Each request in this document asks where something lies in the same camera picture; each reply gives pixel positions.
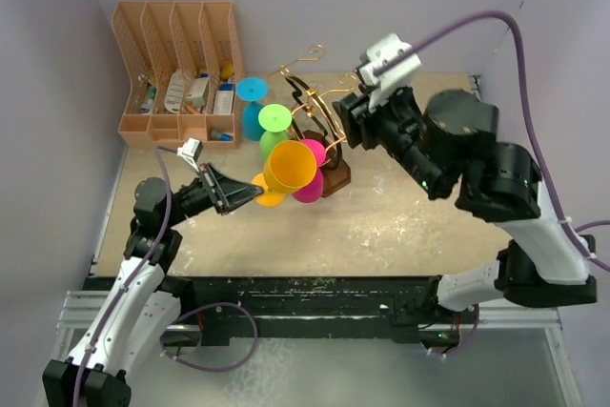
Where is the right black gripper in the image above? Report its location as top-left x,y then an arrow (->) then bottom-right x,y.
332,78 -> 448,196

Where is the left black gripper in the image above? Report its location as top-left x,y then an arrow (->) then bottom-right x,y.
164,162 -> 262,228

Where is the yellow wine glass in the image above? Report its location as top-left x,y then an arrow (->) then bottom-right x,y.
252,140 -> 318,208

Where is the pink wine glass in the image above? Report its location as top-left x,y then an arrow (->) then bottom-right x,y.
293,138 -> 327,203

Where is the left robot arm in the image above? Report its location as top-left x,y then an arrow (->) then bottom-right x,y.
42,164 -> 263,406

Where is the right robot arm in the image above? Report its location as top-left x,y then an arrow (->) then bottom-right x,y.
333,87 -> 598,322

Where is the gold and black glass rack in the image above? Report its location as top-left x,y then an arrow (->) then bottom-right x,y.
264,44 -> 358,197

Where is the green wine glass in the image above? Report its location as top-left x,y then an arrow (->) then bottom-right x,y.
258,104 -> 293,161

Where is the blue wine glass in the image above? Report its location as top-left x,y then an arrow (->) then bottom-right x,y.
236,77 -> 268,141

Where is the grey and blue stamp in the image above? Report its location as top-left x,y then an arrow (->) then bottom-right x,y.
209,129 -> 234,142

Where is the white instruction card box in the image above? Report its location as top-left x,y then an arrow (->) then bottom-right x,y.
213,83 -> 234,115

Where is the green and white box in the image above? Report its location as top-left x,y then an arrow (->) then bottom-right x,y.
186,77 -> 209,110

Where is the yellow round item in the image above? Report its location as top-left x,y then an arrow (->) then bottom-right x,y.
220,62 -> 234,80

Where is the peach plastic desk organizer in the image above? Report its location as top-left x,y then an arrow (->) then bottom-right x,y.
112,0 -> 246,150

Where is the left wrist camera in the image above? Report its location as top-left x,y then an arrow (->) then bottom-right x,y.
176,137 -> 203,174

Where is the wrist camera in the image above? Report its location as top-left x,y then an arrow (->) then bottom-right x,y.
176,137 -> 203,174
356,33 -> 421,113

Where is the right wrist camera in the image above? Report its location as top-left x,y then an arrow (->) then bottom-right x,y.
356,33 -> 421,113

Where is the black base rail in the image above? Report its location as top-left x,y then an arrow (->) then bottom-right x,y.
162,276 -> 478,347

